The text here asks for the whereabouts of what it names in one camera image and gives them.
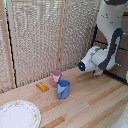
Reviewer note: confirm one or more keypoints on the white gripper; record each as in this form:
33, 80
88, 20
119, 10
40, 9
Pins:
98, 72

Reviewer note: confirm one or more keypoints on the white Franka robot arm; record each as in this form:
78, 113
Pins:
106, 20

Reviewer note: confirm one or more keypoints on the dark brown drawer cabinet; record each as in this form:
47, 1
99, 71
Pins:
122, 65

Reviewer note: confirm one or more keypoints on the wide woven screen panel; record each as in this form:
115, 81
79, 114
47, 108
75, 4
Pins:
31, 43

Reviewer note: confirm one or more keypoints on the blue cup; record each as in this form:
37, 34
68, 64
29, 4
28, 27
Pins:
63, 89

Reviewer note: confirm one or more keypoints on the pink cup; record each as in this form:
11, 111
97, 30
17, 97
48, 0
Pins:
55, 78

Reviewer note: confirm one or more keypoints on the pale grey rounded object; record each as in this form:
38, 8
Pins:
121, 120

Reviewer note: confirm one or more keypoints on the yellow rectangular block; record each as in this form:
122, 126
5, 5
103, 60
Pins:
42, 87

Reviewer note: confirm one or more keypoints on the white floral-rim plate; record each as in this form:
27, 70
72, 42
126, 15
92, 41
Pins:
18, 115

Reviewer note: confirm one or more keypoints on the narrow woven screen panel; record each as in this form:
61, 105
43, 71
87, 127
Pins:
3, 66

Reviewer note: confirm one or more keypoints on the wooden screen post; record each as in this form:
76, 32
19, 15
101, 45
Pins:
6, 43

